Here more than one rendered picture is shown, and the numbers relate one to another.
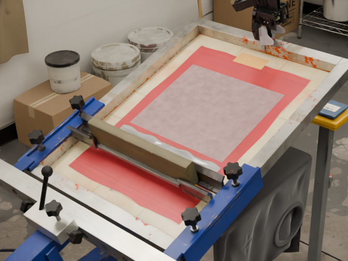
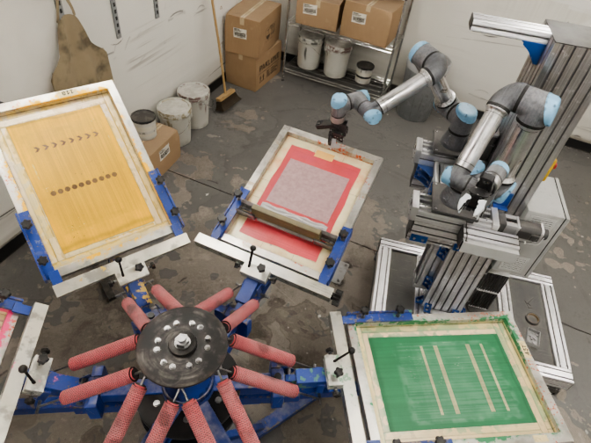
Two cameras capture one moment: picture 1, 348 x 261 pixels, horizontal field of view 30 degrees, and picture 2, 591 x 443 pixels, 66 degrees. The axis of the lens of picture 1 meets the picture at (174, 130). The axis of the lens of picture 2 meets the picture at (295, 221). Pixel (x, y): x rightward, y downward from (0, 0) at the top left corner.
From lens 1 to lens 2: 94 cm
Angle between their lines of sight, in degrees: 23
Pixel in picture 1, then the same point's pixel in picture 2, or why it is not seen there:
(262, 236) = not seen: hidden behind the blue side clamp
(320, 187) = not seen: hidden behind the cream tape
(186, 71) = (288, 163)
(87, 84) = (161, 132)
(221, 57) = (306, 153)
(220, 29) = (302, 134)
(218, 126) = (318, 200)
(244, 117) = (331, 194)
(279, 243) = not seen: hidden behind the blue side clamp
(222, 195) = (338, 245)
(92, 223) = (277, 270)
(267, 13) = (339, 134)
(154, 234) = (308, 271)
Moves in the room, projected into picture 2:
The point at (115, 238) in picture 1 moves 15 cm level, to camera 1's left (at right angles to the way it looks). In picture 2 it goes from (293, 278) to (260, 285)
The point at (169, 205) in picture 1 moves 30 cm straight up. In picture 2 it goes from (306, 251) to (314, 206)
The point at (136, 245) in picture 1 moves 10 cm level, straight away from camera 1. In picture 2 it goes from (306, 280) to (296, 264)
